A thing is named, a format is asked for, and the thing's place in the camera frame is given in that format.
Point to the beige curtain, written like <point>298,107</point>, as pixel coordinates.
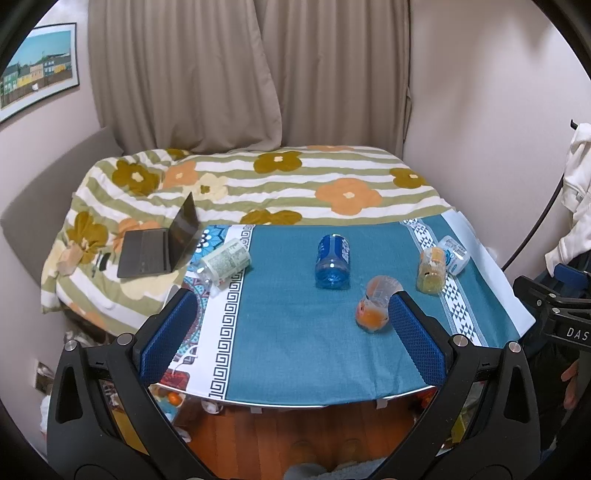
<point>341,74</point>
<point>184,74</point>

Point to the floral striped blanket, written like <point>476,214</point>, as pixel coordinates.
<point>277,184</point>

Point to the yellow tea bottle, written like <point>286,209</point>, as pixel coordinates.
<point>431,271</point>

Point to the fuzzy grey cloth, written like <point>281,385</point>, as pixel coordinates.
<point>332,468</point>

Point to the clear bottle white label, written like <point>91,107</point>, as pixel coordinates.
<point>455,254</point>

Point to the white garment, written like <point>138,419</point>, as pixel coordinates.
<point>577,184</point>

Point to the teal patterned tablecloth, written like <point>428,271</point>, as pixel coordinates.
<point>300,323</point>

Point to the black phone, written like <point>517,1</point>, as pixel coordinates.
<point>102,262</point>

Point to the grey padded headboard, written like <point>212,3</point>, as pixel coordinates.
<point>41,198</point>

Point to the person's right hand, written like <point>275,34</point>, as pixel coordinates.
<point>573,383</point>

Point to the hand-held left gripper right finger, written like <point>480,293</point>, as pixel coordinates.
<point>415,339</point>

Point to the blue plastic bottle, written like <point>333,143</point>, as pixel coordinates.
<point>332,261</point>

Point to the orange drink bottle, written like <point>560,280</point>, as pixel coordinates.
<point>375,304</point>

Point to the wall outlet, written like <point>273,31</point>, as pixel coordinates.
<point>43,374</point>

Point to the wall poster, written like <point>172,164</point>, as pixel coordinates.
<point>39,71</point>

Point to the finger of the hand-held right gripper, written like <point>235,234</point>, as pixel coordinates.
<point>572,275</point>

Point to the dark grey laptop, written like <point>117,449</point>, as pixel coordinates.
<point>147,254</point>

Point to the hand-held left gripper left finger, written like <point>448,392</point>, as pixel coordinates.
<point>167,339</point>

